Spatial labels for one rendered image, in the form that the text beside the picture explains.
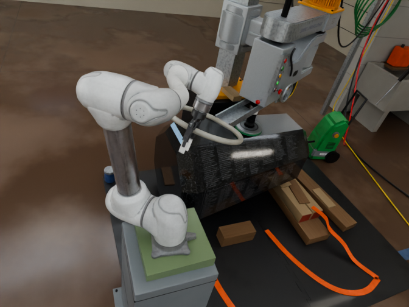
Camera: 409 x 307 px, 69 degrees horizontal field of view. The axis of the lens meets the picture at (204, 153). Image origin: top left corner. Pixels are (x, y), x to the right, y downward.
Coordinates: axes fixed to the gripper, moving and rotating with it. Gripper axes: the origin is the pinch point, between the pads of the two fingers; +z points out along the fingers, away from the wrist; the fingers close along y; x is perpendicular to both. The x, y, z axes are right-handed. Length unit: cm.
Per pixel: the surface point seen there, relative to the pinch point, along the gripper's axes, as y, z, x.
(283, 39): 57, -70, -17
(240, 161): 76, 18, -25
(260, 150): 91, 7, -35
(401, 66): 371, -128, -159
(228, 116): 57, -13, -6
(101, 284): 11, 123, 20
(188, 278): -28, 47, -32
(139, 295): -43, 55, -17
